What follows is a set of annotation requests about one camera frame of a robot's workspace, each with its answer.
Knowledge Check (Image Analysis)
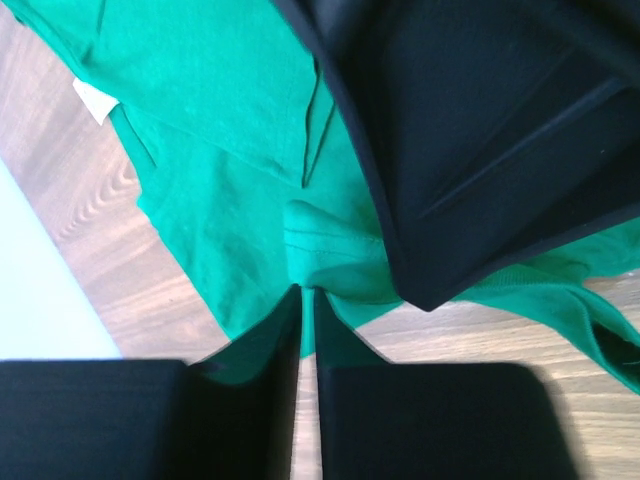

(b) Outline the green t shirt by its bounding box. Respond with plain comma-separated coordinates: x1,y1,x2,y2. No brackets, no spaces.
8,1,639,390

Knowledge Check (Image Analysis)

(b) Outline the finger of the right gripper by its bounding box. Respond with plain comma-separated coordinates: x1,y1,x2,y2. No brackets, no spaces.
277,0,639,311

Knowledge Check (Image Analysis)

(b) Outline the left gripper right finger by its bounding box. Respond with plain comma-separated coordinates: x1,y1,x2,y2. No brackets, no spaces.
313,290,580,479

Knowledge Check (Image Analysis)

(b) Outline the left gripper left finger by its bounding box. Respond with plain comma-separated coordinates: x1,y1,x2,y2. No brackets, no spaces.
1,287,302,479

